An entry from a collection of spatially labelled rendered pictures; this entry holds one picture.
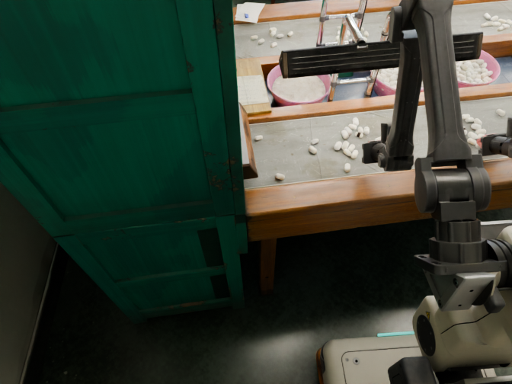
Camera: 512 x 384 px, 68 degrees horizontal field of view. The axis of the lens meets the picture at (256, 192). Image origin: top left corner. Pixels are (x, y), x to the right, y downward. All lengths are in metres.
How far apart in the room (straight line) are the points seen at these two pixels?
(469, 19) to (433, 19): 1.47
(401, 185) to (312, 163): 0.31
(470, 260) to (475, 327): 0.35
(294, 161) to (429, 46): 0.70
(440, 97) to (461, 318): 0.52
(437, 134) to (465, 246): 0.19
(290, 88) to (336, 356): 1.07
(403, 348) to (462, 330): 0.63
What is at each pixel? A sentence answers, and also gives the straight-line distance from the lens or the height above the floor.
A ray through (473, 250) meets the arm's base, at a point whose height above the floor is 1.23.
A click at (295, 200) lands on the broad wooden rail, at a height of 0.76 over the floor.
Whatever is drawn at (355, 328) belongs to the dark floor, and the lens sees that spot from 1.90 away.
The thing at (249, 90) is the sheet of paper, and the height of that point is 0.78.
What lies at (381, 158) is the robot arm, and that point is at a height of 0.99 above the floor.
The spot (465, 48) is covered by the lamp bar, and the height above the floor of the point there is 1.08.
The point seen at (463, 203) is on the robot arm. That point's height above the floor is 1.26.
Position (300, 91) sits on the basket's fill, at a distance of 1.63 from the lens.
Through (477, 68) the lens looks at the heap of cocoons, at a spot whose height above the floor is 0.74.
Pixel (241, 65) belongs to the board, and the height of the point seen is 0.78.
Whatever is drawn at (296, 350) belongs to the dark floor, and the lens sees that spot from 1.83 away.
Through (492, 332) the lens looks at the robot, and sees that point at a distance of 0.99.
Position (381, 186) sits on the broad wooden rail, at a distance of 1.32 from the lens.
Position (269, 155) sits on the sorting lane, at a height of 0.74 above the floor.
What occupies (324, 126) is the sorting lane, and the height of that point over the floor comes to 0.74.
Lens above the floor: 1.78
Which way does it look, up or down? 55 degrees down
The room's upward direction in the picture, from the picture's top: 1 degrees counter-clockwise
